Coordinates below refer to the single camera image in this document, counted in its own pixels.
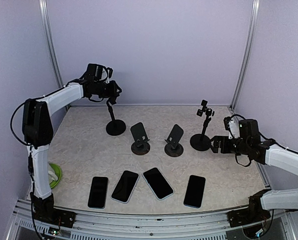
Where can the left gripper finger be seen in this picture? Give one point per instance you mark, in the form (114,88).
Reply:
(113,99)
(118,89)

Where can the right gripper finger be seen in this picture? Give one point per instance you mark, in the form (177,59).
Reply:
(214,149)
(217,138)

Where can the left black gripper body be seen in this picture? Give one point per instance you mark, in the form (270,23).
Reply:
(107,91)

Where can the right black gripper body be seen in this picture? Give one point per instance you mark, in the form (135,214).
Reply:
(227,149)

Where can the black pole phone stand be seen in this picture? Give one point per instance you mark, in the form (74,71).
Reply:
(116,126)
(200,141)

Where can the folding plate phone stand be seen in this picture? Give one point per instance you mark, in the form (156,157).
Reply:
(173,148)
(140,146)

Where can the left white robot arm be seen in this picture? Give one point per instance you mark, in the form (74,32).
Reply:
(37,128)

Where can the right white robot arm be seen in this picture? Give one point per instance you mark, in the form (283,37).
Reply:
(248,142)

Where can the rightmost black smartphone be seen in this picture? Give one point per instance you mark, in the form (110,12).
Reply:
(194,192)

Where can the black smartphone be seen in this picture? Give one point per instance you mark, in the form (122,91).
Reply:
(158,184)
(194,192)
(98,192)
(125,186)

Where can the green saucer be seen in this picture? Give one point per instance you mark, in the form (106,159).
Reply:
(58,172)

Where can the leftmost black smartphone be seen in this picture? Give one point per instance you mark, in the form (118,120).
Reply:
(98,192)

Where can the cream ribbed mug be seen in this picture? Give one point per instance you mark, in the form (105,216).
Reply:
(52,175)

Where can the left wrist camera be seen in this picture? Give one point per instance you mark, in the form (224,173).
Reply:
(109,72)

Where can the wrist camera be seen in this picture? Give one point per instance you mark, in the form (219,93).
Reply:
(109,72)
(232,127)

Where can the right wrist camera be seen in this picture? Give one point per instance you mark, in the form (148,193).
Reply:
(232,127)

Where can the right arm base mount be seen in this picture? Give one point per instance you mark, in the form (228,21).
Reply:
(252,214)

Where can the left aluminium frame post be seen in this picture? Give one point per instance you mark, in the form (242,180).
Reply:
(49,41)

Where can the aluminium frame post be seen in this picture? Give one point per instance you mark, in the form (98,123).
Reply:
(247,53)
(49,41)

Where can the front aluminium rail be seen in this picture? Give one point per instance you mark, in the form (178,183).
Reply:
(212,225)

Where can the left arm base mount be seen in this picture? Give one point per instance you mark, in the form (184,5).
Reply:
(44,211)

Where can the right aluminium frame post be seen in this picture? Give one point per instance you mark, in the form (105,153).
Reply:
(247,53)

